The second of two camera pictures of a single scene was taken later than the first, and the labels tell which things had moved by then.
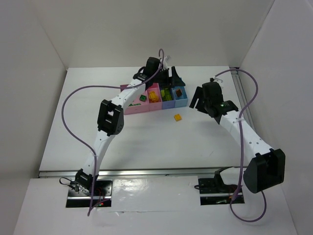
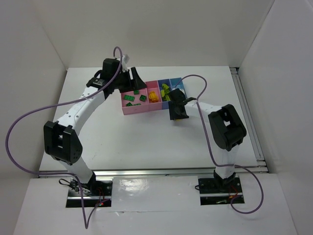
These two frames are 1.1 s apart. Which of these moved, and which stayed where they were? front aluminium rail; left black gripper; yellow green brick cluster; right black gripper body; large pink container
Moved: right black gripper body; left black gripper
Stayed: front aluminium rail; yellow green brick cluster; large pink container
